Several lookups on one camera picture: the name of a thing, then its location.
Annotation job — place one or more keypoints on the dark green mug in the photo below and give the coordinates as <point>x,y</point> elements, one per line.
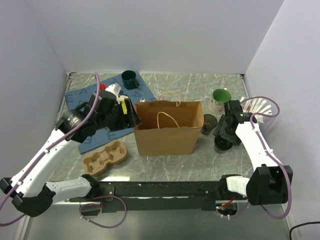
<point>129,79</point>

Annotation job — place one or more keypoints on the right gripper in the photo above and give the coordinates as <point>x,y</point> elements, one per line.
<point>222,122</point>

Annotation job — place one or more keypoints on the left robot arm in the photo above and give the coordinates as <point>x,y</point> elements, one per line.
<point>31,192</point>

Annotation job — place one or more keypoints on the brown paper bag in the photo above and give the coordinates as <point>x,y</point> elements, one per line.
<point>168,128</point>

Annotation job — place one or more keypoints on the black plastic lid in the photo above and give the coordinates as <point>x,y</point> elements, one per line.
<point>221,141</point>

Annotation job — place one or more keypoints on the white mug green inside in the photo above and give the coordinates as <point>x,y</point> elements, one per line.
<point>219,98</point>

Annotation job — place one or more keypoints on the cardboard cup carrier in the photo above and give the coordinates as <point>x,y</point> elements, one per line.
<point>97,162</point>

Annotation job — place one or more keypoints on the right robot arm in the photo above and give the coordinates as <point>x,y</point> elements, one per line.
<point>270,182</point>

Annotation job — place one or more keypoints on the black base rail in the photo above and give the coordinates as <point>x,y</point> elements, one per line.
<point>159,195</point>

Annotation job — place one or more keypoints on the blue letter placemat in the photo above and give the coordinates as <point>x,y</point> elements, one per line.
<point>103,136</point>

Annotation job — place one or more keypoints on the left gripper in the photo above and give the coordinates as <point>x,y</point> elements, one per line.
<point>133,118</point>

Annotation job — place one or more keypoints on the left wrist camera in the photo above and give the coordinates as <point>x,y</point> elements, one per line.
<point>114,88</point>

